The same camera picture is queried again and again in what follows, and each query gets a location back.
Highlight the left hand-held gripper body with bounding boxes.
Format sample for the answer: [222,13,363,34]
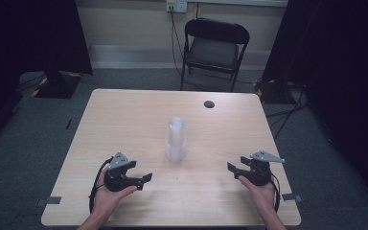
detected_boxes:
[103,151,142,193]

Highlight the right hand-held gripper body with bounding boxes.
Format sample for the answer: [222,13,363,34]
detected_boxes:
[241,150,287,187]

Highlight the stack of clear plastic cups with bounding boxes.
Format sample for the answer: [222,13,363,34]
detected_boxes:
[165,116,188,164]

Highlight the person's right hand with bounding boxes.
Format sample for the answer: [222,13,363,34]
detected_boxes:
[237,174,278,213]

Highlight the person's left hand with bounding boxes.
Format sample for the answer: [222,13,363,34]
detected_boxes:
[91,173,139,221]

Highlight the grey tape strip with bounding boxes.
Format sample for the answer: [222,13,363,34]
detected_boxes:
[281,193,304,203]
[35,195,62,207]

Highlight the black stand base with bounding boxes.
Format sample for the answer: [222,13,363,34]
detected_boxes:
[254,78,297,105]
[34,70,82,100]

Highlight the black folding chair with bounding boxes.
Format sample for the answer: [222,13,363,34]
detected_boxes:
[179,17,251,93]

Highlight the dark curtain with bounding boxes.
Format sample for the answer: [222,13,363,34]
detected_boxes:
[261,0,368,207]
[0,0,94,151]

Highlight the left hand-held gripper black cable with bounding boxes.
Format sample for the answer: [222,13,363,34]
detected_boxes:
[88,156,115,215]

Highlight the hand-held gripper black cable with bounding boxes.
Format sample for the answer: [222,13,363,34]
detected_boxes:
[268,172,283,214]
[88,156,115,215]

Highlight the right hand-held gripper black cable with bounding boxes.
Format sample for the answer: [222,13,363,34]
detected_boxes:
[268,172,283,214]

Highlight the black floor cables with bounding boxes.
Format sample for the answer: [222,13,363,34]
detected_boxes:
[264,81,311,142]

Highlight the white wall outlet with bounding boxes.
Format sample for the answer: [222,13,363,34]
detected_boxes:
[165,0,189,14]

